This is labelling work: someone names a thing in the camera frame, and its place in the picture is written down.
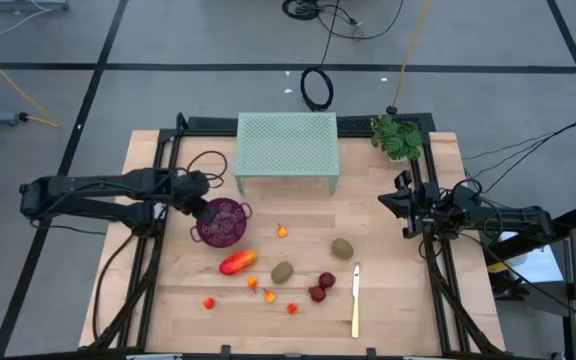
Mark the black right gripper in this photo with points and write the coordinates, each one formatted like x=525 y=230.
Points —
x=425 y=205

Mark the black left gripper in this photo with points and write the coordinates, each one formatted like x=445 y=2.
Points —
x=190 y=187

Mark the purple plastic colander bowl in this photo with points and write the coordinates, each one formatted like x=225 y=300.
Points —
x=228 y=230

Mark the red orange mango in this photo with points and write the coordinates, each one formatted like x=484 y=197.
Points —
x=238 y=262

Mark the brown kiwi fruit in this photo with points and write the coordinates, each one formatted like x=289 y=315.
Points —
x=342 y=249
x=282 y=272

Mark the small red pepper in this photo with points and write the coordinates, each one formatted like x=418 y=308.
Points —
x=209 y=303
x=292 y=308

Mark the dark red apple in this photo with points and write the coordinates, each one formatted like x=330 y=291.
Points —
x=326 y=280

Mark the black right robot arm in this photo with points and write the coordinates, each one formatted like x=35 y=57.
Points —
x=513 y=217

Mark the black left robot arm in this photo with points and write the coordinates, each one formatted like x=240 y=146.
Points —
x=93 y=182

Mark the green potted plant white pot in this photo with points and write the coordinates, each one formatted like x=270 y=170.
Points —
x=398 y=140

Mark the mint green perforated riser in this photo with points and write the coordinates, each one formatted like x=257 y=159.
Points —
x=288 y=145

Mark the white board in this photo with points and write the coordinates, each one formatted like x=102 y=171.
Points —
x=538 y=265

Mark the black aluminium table frame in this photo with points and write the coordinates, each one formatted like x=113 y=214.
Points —
x=363 y=124

